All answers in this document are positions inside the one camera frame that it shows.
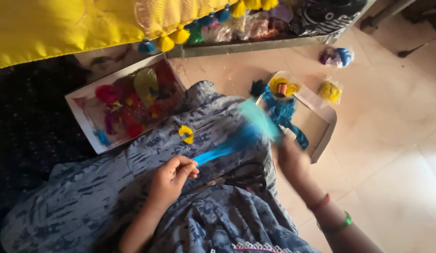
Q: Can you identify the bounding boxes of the person's left hand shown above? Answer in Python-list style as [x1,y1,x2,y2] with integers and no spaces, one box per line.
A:
[147,155,200,208]

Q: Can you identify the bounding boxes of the person's right hand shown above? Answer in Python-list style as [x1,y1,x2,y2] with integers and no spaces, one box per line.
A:
[273,135,312,178]

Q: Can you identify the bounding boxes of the blue thread bundle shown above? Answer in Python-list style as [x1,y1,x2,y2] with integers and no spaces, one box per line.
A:
[193,98,281,167]

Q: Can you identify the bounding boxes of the small yellow tassel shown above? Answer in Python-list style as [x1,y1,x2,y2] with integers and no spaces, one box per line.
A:
[178,125,195,145]

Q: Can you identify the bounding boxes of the black scissors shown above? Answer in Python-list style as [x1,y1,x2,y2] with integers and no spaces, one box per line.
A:
[207,162,268,193]

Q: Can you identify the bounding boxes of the heap of coloured tassels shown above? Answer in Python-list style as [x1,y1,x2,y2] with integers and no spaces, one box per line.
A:
[93,60,181,147]

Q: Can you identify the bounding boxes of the yellow-green paper card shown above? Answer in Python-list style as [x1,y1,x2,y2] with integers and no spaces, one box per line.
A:
[134,67,160,109]

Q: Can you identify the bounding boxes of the blue patterned dress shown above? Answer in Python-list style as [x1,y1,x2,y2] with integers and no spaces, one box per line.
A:
[0,81,321,253]

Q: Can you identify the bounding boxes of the dark blue yarn skein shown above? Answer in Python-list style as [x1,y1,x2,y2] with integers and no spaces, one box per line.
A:
[249,80,310,150]

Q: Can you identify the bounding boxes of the white cardboard box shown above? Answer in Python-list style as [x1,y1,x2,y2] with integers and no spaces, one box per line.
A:
[64,53,187,155]

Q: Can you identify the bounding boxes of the row of tassels on cloth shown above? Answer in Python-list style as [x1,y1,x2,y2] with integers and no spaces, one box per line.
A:
[137,0,279,54]

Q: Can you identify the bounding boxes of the loose yellow thread bundle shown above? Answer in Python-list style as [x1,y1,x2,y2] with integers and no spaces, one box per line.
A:
[269,77,302,97]

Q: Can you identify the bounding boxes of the shelf with thread bags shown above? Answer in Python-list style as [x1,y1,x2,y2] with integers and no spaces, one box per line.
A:
[167,0,377,59]

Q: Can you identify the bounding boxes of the red bangle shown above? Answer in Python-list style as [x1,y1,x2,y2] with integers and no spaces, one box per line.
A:
[307,193,331,212]

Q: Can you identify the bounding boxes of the brown cardboard box lid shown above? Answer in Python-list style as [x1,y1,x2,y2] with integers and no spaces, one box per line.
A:
[255,71,338,164]

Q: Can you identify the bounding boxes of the dark dotted carpet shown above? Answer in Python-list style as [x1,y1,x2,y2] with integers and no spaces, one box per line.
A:
[0,54,100,243]

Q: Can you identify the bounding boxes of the bag of yellow thread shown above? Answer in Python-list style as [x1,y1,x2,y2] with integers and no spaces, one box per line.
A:
[317,78,344,105]

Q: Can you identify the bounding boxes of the green bangle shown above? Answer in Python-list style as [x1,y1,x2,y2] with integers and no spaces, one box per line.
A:
[316,210,353,233]

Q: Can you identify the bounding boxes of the yellow cloth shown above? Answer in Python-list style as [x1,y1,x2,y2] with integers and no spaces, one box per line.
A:
[0,0,240,71]

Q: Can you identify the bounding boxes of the bag of purple blue thread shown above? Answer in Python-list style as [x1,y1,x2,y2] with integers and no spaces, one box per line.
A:
[318,46,355,69]

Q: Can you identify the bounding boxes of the black white patterned cloth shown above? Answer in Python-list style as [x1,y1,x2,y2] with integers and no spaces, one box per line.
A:
[289,0,368,38]

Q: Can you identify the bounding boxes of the dark stick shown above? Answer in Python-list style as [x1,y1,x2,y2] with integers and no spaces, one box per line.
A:
[397,42,430,59]

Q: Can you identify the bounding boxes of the metal furniture leg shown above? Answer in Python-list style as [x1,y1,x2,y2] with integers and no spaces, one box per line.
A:
[360,0,418,31]

